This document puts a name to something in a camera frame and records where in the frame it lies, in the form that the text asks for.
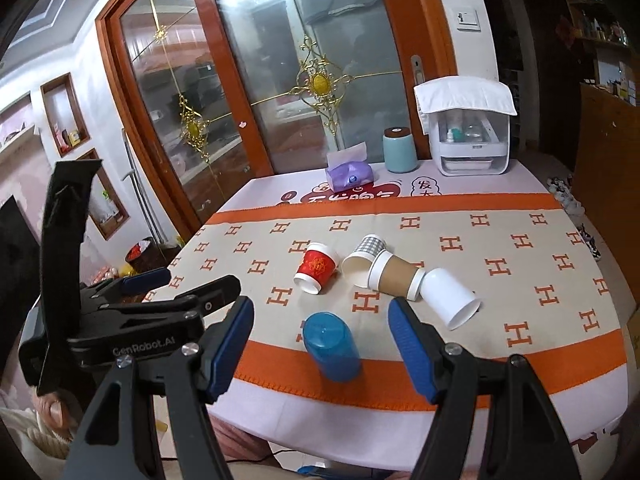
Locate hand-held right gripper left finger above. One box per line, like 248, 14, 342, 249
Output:
62, 296, 256, 480

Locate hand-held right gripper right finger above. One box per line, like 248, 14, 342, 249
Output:
387, 297, 583, 480

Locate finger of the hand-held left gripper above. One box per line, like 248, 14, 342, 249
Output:
80, 267, 172, 306
166, 275, 242, 320

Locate person's left forearm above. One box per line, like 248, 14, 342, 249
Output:
0, 400, 71, 467

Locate white paper cup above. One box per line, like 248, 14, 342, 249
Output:
422, 267, 482, 331

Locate brown paper cup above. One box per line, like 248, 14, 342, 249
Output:
368, 251, 427, 302

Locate blue plastic cup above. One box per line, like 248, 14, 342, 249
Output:
302, 311, 362, 382

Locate red paper cup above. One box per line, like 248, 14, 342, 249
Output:
293, 242, 337, 295

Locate checkered paper cup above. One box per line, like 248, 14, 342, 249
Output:
341, 234, 387, 288

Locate person's left hand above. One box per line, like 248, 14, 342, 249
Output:
35, 390, 84, 438

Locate trash bin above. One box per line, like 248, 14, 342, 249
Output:
125, 236, 167, 275

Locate metal pole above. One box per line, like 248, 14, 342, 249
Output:
121, 130, 166, 252

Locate person's pink clothed leg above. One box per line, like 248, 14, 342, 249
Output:
207, 412, 275, 463

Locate black television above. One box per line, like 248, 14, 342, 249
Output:
0, 195, 45, 361

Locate beige orange patterned blanket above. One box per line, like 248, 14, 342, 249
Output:
142, 205, 626, 411

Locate wooden glass sliding door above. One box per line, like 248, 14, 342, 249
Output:
202, 0, 458, 181
96, 0, 273, 241

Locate purple tissue pack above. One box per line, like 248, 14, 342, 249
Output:
325, 143, 375, 190

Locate orange patterned tablecloth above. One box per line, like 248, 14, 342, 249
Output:
200, 160, 640, 466

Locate white storage box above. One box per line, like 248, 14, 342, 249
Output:
431, 110, 511, 177

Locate teal canister with brown lid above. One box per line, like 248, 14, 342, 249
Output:
383, 127, 418, 174

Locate dark sneaker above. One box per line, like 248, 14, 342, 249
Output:
575, 224, 604, 262

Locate white shoes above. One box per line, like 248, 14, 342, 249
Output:
547, 175, 585, 217

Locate wooden cabinet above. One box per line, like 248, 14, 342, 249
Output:
572, 82, 640, 306

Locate white cloth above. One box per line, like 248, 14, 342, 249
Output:
413, 76, 518, 137

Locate wooden wall niche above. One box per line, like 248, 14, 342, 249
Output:
41, 73, 91, 157
75, 148, 130, 240

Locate wall shelf with bottles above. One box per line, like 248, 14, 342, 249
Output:
565, 0, 640, 53

